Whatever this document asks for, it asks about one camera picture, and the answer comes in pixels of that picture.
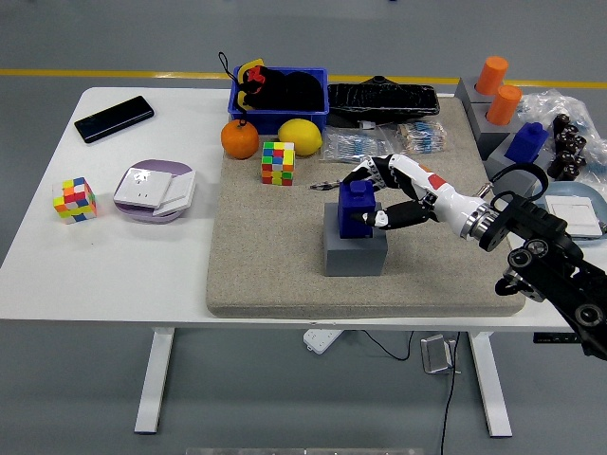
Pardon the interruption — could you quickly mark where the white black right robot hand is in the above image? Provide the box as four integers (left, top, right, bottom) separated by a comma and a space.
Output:
341, 154, 488, 237

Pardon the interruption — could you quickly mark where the blue square seal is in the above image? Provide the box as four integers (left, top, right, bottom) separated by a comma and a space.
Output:
337, 181, 378, 240
505, 121, 550, 167

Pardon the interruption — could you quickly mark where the grey round-hole seal holder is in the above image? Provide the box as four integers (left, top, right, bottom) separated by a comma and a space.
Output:
454, 75, 499, 110
467, 101, 527, 161

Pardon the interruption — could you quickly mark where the grey square seal holder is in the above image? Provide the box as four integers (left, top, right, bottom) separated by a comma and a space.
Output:
484, 134, 554, 203
322, 202, 389, 278

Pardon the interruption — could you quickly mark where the orange cylinder seal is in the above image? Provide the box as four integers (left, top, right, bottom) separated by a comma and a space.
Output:
486, 84, 524, 126
475, 55, 510, 97

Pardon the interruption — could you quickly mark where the small clear resistor bag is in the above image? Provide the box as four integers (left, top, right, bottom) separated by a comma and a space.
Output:
392, 118, 450, 156

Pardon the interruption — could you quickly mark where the large clear resistor bag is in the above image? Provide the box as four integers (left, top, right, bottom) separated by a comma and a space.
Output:
320, 126, 397, 168

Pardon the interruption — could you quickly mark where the black wrapped rearview mirror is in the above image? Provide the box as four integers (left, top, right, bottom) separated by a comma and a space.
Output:
326, 74, 441, 128

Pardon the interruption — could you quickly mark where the light blue plate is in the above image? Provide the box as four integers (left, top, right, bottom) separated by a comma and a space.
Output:
533, 181, 607, 247

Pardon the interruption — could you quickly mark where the pile of black knobs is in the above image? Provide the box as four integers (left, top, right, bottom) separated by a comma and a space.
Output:
547, 113, 589, 183

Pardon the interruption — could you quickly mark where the crumpled clear plastic bag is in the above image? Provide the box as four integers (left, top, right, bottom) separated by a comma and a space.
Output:
516, 88, 607, 191

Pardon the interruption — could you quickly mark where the yellow lemon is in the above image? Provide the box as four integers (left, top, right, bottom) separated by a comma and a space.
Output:
277, 118, 324, 157

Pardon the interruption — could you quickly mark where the aligned colourful puzzle cube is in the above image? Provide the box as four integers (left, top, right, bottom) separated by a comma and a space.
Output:
260, 140, 296, 187

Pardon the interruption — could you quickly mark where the grey-brown mat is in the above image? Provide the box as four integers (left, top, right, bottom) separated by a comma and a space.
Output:
206, 97, 526, 319

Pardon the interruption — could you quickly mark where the black table control panel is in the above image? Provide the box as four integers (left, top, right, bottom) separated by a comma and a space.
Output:
532, 331, 582, 345

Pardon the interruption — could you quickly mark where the black cloth pouch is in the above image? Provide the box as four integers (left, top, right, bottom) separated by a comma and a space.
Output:
246, 65, 326, 111

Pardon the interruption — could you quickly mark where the blue plastic bin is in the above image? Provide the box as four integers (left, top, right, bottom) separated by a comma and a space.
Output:
228, 66, 330, 137

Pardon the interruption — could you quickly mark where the white power strip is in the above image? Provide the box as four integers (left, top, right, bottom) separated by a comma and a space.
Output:
303, 328, 343, 355

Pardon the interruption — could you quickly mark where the white right table leg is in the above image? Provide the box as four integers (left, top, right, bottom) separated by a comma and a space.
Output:
468, 331, 514, 438

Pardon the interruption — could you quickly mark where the white table leg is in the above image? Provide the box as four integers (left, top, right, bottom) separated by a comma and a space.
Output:
134, 327, 175, 435
468, 331, 514, 438

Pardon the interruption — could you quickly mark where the orange fruit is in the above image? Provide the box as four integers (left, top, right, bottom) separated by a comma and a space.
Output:
220, 118, 261, 160

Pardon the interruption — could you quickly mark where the purple plate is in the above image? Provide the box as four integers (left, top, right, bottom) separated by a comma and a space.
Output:
113, 159, 196, 225

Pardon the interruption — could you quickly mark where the black smartphone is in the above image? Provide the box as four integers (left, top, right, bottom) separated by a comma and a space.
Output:
74, 95, 156, 145

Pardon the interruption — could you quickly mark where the white left table leg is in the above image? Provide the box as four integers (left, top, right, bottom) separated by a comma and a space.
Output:
134, 327, 175, 435

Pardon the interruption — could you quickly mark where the twisted colourful puzzle cube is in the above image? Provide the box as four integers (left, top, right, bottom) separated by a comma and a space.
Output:
52, 176, 99, 226

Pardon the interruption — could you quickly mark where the white wall switch panel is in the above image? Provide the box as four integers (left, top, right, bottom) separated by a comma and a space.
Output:
151, 170, 197, 218
543, 194, 603, 241

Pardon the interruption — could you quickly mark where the silver metal bracket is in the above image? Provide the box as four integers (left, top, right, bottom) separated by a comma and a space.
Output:
420, 334, 459, 376

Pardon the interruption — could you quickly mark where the black power cable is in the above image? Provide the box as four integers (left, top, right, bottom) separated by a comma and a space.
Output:
362, 330, 464, 455

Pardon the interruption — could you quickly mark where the black lanyard cord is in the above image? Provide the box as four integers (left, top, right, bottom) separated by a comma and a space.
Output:
217, 50, 250, 127

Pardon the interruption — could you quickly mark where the white wall socket panel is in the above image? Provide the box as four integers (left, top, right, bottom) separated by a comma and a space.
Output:
113, 168, 175, 209

